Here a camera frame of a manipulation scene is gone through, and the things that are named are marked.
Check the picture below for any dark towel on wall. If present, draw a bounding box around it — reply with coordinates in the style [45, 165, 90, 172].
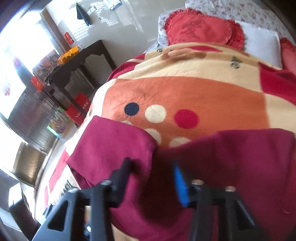
[76, 3, 92, 26]

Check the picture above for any colourful snack package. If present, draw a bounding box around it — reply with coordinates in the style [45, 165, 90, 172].
[47, 107, 70, 139]

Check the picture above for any red heart pillow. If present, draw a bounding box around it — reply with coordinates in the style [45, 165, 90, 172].
[164, 9, 244, 50]
[280, 38, 296, 75]

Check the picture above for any left red heart pillow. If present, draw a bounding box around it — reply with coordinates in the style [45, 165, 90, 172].
[164, 9, 244, 50]

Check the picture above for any dark wooden side table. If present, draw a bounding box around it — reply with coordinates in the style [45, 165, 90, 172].
[46, 40, 116, 117]

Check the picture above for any orange basket on table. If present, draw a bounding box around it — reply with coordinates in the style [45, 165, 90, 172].
[57, 46, 81, 65]

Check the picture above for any red gift box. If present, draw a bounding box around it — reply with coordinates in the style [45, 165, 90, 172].
[75, 93, 91, 113]
[66, 104, 85, 126]

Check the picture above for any orange red cream fleece blanket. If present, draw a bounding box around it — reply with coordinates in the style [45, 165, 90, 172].
[45, 43, 295, 240]

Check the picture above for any wall calendar poster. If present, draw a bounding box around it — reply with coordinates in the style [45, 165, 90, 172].
[103, 0, 122, 11]

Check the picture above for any red wall sticker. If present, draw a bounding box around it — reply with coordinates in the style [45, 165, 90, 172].
[64, 32, 74, 45]

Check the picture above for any floral folded quilt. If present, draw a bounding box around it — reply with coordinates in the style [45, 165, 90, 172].
[157, 0, 296, 47]

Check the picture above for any right red heart pillow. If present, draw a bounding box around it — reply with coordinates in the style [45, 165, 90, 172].
[280, 38, 296, 75]

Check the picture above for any white rectangular pillow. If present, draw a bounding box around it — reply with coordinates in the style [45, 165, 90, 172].
[236, 21, 282, 68]

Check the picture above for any maroon short-sleeve shirt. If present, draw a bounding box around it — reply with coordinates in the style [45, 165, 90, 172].
[67, 116, 295, 240]

